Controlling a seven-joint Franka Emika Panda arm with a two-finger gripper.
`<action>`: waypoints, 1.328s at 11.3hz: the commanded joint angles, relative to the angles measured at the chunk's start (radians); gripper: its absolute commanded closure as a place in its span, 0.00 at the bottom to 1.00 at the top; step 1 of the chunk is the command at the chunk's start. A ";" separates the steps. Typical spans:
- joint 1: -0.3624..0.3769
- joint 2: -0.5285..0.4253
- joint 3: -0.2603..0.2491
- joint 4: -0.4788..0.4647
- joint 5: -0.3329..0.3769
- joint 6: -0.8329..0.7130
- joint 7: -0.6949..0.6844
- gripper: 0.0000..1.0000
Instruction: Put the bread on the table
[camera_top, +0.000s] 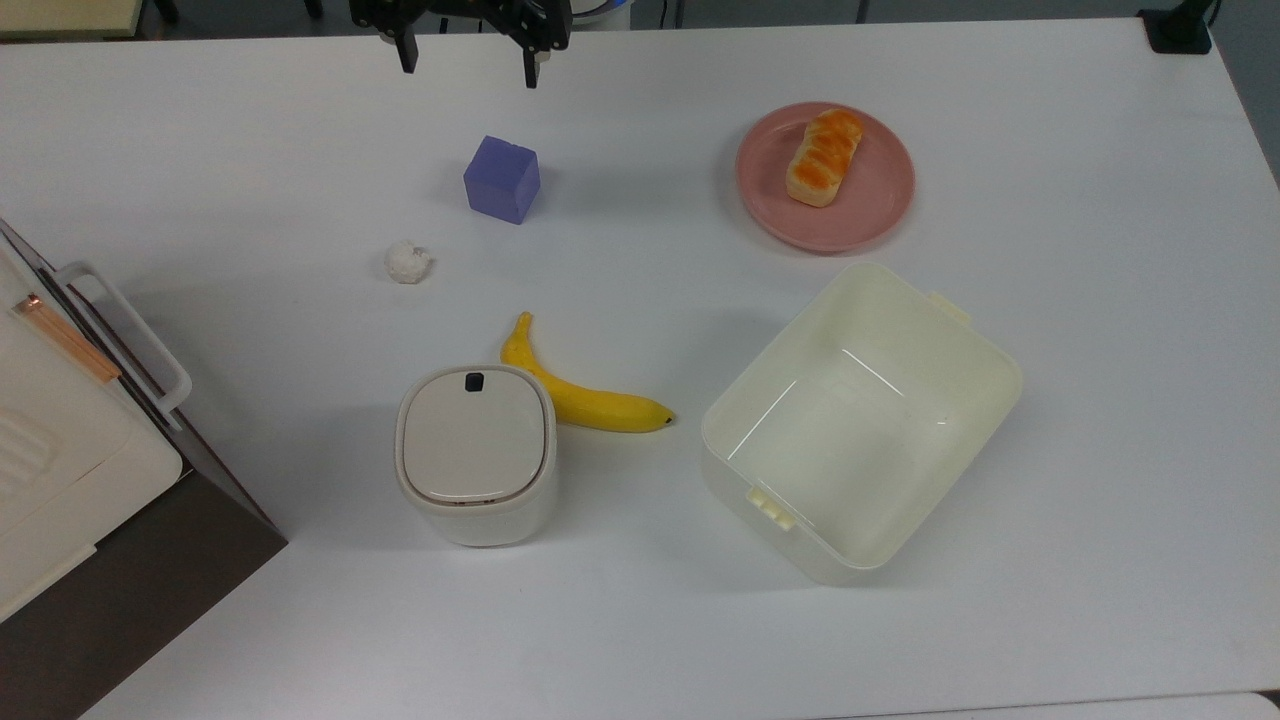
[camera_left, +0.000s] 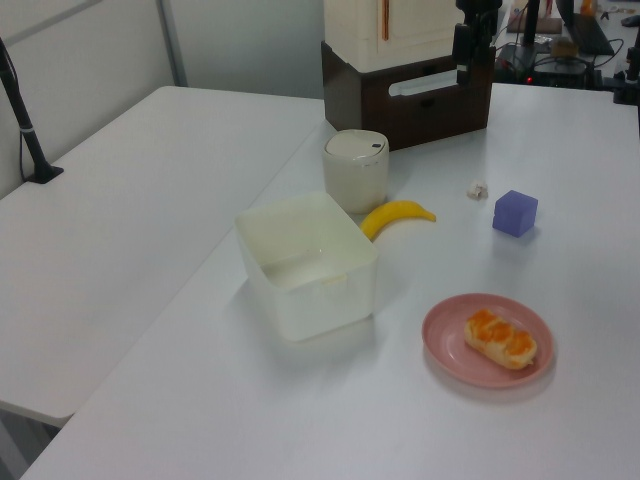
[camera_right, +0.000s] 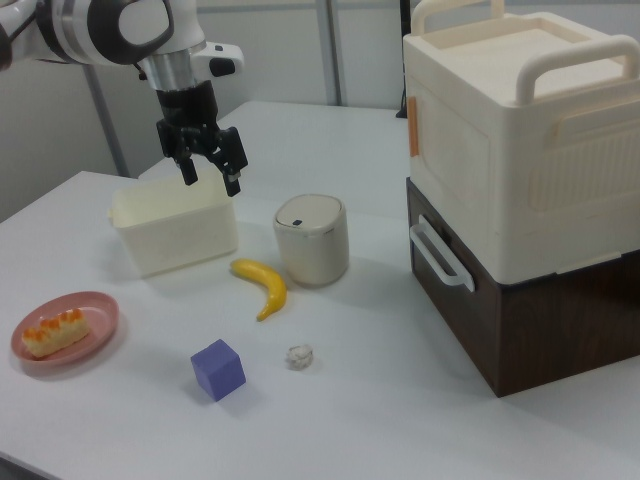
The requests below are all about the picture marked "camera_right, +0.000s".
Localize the white drawer handle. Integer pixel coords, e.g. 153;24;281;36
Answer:
409;214;477;292

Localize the white toaster oven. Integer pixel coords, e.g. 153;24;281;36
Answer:
405;177;640;399

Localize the orange strip tag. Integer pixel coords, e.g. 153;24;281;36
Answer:
407;97;420;157

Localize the cream lidded trash can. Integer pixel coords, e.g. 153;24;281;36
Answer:
272;194;350;288

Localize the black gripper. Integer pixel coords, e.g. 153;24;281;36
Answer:
153;79;250;198

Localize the purple cube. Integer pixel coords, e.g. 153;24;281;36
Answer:
190;338;247;403

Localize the cream plastic open bin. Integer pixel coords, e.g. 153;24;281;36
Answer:
108;167;240;279

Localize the black stand with cables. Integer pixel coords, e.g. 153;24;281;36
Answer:
395;0;412;120

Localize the crumpled white paper ball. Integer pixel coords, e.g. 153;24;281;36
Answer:
285;343;315;371

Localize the pink plate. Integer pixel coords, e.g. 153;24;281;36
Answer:
10;291;121;375

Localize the cream box carry handle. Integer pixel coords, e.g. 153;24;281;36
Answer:
516;34;640;107
410;0;507;36

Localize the grey metal partition post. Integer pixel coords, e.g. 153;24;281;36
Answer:
327;0;348;107

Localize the bread with orange topping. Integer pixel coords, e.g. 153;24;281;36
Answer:
21;309;91;359

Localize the grey metal pole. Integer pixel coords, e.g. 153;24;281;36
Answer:
82;63;127;177

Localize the yellow banana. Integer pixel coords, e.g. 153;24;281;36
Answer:
229;257;289;323

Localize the cream plastic storage box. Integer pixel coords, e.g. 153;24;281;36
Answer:
402;0;640;281

